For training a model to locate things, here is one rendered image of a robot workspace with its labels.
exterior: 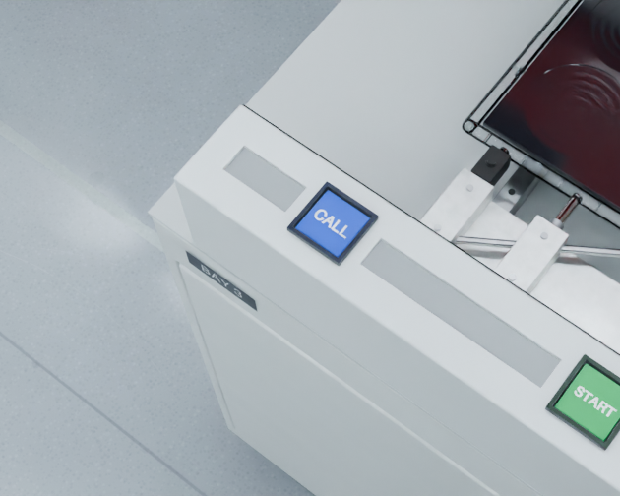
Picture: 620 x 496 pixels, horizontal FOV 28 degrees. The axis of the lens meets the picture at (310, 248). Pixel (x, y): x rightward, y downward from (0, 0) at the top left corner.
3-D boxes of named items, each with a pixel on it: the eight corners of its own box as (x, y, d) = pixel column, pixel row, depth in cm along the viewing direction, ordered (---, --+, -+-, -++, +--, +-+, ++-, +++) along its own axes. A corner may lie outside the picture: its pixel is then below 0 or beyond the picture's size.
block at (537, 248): (533, 227, 113) (537, 213, 110) (565, 247, 112) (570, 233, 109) (483, 291, 110) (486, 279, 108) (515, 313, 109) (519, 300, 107)
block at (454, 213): (462, 181, 115) (464, 165, 112) (492, 200, 114) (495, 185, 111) (410, 243, 113) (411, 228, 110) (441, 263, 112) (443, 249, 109)
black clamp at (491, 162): (490, 155, 116) (492, 141, 113) (509, 167, 115) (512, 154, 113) (468, 181, 115) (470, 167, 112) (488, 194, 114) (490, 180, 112)
